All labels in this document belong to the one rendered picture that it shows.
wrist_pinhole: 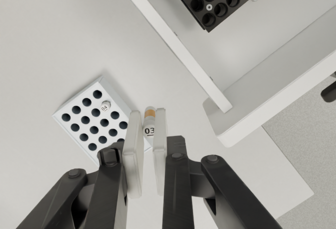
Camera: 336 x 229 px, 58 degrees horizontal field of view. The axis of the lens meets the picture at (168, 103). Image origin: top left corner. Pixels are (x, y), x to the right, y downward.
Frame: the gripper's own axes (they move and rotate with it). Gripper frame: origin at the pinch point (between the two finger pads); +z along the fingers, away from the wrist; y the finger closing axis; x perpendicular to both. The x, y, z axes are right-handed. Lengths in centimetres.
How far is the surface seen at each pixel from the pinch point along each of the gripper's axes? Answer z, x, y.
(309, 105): 102, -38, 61
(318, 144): 102, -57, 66
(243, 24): 17.9, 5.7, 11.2
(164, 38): 12.0, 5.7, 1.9
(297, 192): 25.5, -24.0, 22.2
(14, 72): 25.3, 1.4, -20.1
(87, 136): 23.6, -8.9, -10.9
